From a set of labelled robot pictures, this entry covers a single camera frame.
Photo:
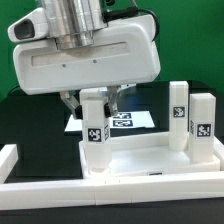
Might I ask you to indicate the white desk top tray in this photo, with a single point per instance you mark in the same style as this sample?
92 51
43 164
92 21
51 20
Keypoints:
144 155

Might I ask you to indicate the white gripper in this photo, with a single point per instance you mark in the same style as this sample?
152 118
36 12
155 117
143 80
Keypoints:
124 52

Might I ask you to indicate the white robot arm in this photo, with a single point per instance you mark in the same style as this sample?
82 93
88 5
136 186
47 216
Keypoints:
69 45

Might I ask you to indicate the white left fence piece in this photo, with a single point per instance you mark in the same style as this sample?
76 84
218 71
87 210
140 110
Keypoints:
8 159

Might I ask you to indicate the fiducial marker sheet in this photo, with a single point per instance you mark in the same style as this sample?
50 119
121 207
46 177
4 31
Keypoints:
123 120

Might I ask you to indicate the white front fence rail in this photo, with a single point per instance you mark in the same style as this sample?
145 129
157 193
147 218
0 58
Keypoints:
68 193

